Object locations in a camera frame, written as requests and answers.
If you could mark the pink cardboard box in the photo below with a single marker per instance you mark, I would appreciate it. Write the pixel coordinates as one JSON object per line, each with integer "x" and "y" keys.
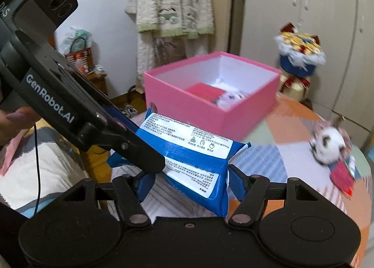
{"x": 190, "y": 113}

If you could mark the light wooden cabinet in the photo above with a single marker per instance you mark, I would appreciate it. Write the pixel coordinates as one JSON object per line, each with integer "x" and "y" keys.
{"x": 223, "y": 7}

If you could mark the red strawberry plush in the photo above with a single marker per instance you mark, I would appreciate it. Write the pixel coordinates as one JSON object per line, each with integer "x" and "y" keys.
{"x": 341, "y": 175}

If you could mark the cream fluffy pyjama pants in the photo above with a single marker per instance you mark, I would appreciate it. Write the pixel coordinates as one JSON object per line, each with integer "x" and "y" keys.
{"x": 163, "y": 51}

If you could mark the grey and white cloth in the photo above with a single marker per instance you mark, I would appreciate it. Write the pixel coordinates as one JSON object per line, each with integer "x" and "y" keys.
{"x": 52, "y": 168}

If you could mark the white plush toy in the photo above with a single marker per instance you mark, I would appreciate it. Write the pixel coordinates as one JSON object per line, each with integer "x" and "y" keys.
{"x": 328, "y": 145}

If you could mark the purple plush toy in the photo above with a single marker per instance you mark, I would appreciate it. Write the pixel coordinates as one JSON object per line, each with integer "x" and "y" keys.
{"x": 229, "y": 100}

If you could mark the plastic shopping bag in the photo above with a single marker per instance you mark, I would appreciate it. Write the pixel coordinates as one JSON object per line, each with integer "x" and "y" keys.
{"x": 77, "y": 48}

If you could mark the grey three-door wardrobe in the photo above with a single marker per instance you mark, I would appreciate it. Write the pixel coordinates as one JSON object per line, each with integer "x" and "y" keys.
{"x": 327, "y": 7}

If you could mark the blue wet wipes pack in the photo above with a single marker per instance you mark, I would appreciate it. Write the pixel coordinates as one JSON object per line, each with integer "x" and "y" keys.
{"x": 187, "y": 151}

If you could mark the white tube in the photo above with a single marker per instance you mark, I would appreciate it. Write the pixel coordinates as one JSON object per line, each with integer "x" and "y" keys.
{"x": 351, "y": 167}

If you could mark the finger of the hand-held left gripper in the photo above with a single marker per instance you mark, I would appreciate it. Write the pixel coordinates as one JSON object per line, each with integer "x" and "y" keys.
{"x": 137, "y": 151}
{"x": 122, "y": 118}

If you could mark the brown wooden nightstand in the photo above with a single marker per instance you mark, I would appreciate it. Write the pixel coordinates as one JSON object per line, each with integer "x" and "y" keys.
{"x": 98, "y": 85}

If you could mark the flower bouquet with blue wrap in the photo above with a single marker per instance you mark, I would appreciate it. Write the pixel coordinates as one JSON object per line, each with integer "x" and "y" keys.
{"x": 301, "y": 51}

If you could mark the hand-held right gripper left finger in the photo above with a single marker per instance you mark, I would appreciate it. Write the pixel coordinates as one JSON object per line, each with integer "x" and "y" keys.
{"x": 144, "y": 187}

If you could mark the cream fluffy cardigan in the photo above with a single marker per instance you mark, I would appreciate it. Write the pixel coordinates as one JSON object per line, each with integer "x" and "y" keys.
{"x": 175, "y": 1}

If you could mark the beige tote bag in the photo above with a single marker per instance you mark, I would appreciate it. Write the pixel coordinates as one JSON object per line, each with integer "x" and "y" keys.
{"x": 132, "y": 1}

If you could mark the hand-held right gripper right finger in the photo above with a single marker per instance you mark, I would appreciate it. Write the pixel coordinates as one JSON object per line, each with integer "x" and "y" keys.
{"x": 238, "y": 184}

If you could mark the grey sneakers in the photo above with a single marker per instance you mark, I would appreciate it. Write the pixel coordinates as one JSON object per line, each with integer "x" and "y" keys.
{"x": 128, "y": 111}

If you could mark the black clothes rack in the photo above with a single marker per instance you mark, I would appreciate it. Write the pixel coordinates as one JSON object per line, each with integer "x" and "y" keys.
{"x": 233, "y": 7}

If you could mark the floral fabric scrunchie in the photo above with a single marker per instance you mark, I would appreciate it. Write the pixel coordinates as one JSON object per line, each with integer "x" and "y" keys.
{"x": 347, "y": 139}

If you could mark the person's left hand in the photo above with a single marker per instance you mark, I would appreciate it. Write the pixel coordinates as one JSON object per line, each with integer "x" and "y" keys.
{"x": 20, "y": 116}

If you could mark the pink envelope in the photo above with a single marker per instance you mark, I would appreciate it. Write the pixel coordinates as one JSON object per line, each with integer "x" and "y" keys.
{"x": 204, "y": 91}

